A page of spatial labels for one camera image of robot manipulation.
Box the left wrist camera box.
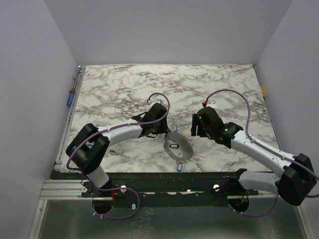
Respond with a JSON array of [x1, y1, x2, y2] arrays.
[[148, 99, 163, 105]]

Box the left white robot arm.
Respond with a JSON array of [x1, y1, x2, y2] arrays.
[[66, 103, 168, 197]]

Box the clear plastic parts box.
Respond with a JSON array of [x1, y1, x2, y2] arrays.
[[92, 120, 108, 127]]

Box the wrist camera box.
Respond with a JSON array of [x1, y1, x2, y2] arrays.
[[202, 100, 218, 109], [148, 99, 163, 105]]

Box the steel key organizer plate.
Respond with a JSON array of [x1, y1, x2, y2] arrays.
[[163, 131, 193, 162]]

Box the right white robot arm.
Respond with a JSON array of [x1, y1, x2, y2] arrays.
[[191, 107, 317, 206]]

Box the black tag key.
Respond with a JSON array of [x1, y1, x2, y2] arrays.
[[169, 143, 179, 148]]

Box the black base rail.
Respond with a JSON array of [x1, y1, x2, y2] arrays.
[[82, 170, 258, 207]]

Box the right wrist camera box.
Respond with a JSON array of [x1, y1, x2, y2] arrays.
[[202, 100, 218, 109]]

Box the blue red wall clamp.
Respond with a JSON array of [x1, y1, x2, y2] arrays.
[[67, 77, 77, 107]]

